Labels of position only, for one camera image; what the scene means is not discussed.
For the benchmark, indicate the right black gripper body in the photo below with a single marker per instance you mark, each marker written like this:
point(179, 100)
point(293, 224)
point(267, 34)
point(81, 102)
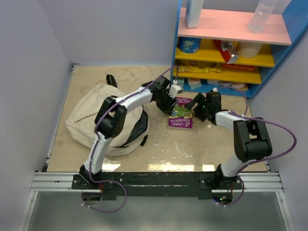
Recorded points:
point(201, 109)

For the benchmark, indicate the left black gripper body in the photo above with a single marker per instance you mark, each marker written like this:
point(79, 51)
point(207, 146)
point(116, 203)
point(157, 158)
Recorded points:
point(164, 102)

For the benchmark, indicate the colourful box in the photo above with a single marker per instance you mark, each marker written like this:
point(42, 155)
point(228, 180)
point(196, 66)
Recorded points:
point(181, 117)

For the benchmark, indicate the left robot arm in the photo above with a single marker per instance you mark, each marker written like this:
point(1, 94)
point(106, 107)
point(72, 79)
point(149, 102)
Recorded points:
point(122, 125)

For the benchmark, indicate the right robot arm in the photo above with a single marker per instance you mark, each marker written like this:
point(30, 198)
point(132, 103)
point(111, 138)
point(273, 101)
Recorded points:
point(251, 138)

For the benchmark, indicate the yellow snack bag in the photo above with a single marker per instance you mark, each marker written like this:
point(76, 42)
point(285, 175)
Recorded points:
point(192, 66)

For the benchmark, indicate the pastel sponges row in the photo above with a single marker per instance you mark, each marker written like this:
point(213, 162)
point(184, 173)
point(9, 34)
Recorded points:
point(196, 84)

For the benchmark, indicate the orange red packet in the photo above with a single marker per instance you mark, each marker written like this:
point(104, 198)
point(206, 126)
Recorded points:
point(238, 67)

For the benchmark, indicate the blue shelf unit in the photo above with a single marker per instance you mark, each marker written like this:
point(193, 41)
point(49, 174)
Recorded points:
point(280, 35)

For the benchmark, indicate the red snack packet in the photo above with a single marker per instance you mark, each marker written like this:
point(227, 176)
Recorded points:
point(227, 51)

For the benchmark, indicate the blue tin can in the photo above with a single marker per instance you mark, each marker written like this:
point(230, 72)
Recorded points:
point(189, 45)

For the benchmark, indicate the white bowl cup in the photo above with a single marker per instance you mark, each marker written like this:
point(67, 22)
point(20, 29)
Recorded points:
point(248, 49)

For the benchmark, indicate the white bottle on shelf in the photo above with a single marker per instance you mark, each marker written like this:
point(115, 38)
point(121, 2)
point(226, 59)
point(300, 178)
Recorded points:
point(193, 12)

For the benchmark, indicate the clear plastic bottle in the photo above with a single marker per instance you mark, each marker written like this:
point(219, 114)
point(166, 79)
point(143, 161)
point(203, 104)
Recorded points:
point(261, 15)

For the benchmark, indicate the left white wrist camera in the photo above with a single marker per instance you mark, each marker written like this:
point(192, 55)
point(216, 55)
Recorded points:
point(174, 90)

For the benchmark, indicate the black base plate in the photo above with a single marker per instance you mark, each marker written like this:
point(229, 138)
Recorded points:
point(203, 185)

